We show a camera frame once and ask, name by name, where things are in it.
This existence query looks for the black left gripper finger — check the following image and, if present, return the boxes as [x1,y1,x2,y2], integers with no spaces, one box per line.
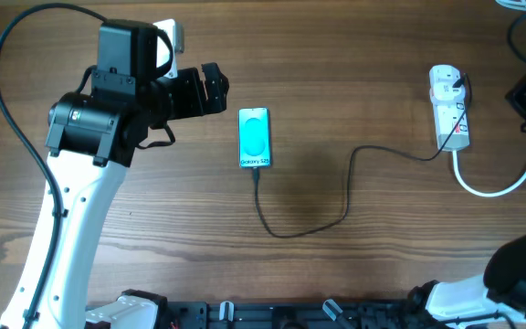
[201,62,229,94]
[205,89,226,114]

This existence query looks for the turquoise screen smartphone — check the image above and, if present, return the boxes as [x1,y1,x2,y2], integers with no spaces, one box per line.
[237,107,272,168]

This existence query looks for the black USB charging cable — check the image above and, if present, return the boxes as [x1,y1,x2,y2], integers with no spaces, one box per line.
[251,71,474,239]

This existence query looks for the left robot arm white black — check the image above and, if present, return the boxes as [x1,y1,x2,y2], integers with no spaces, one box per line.
[0,19,229,328]

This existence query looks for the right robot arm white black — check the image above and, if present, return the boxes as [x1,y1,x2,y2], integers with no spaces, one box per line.
[404,235,526,328]

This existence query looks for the white USB charger adapter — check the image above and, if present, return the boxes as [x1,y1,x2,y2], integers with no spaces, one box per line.
[430,81,466,105]

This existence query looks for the white power strip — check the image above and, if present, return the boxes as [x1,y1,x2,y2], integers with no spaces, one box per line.
[429,65,469,152]

